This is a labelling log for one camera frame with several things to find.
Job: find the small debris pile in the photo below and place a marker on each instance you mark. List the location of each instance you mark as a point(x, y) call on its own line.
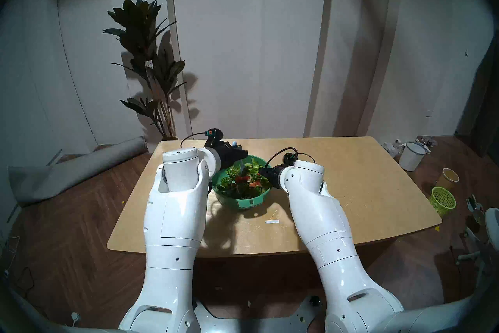
point(427, 140)

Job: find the chopped vegetable salad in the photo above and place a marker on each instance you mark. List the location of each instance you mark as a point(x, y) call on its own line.
point(245, 184)

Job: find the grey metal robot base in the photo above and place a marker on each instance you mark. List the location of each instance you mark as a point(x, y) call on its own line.
point(257, 324)

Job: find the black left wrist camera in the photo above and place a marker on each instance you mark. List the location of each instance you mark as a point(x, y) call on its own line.
point(214, 136)

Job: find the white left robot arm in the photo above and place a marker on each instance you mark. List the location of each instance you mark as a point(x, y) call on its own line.
point(175, 227)

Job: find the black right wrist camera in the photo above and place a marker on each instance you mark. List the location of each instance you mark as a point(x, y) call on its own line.
point(289, 159)

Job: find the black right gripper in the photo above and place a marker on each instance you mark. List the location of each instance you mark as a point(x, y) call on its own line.
point(277, 178)

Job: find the white bucket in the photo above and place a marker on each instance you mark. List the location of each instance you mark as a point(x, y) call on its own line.
point(411, 156)

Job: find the yellow paper cup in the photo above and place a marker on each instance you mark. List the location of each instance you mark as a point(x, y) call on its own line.
point(448, 180)

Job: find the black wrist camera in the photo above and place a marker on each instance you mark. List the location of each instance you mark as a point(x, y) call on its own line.
point(214, 136)
point(289, 159)

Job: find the green and white floor clutter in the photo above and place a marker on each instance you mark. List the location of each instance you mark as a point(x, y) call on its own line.
point(476, 211)

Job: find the tall potted plant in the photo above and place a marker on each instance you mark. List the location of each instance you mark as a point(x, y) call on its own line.
point(140, 24)

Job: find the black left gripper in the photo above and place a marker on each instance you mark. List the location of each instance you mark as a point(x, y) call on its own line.
point(226, 154)

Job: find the black base knob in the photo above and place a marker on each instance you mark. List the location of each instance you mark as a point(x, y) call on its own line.
point(314, 301)

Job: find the crumpled white trash pile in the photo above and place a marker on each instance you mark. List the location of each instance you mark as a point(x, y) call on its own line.
point(391, 149)

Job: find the green mesh basket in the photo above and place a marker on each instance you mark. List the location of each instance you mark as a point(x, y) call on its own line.
point(442, 201)

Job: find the white floor plug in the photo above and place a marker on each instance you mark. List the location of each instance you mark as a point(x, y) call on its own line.
point(75, 316)

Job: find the rolled grey carpet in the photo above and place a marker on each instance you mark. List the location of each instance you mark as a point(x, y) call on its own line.
point(74, 174)

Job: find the green salad bowl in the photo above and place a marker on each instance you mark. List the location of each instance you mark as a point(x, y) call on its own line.
point(243, 203)

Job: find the white office chair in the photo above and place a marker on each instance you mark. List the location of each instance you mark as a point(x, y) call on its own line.
point(493, 227)

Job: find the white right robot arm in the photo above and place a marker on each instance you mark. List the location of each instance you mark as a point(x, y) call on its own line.
point(319, 227)

